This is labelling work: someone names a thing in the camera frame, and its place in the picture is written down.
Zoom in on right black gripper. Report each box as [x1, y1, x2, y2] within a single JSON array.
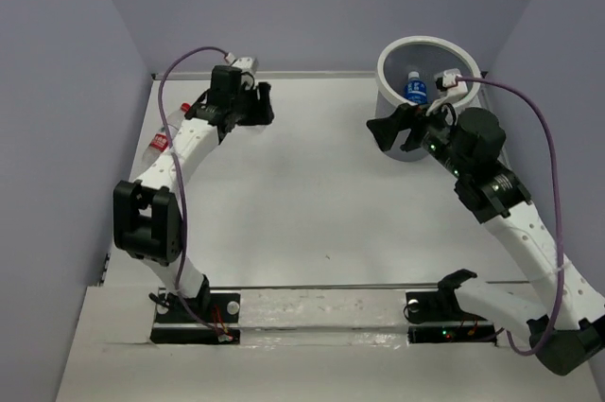
[[365, 96, 469, 179]]

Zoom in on blue label bottle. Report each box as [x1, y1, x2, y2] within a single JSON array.
[[404, 71, 428, 105]]

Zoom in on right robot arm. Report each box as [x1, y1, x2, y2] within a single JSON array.
[[367, 104, 604, 376]]

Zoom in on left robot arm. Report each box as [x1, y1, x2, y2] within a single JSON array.
[[112, 57, 274, 322]]

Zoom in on white round bin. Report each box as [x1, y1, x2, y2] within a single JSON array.
[[372, 35, 482, 165]]

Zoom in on red label water bottle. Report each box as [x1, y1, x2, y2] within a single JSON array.
[[142, 102, 190, 170]]

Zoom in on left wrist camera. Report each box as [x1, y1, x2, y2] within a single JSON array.
[[225, 53, 259, 86]]

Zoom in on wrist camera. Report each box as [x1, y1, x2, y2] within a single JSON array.
[[426, 68, 469, 115], [225, 53, 259, 86]]

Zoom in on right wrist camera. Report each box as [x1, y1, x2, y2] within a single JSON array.
[[426, 68, 469, 115]]

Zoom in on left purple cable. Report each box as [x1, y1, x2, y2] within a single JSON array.
[[158, 45, 237, 341]]

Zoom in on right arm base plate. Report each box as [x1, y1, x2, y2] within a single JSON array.
[[403, 290, 497, 344]]

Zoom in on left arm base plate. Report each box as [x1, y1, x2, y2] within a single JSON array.
[[147, 289, 241, 345]]

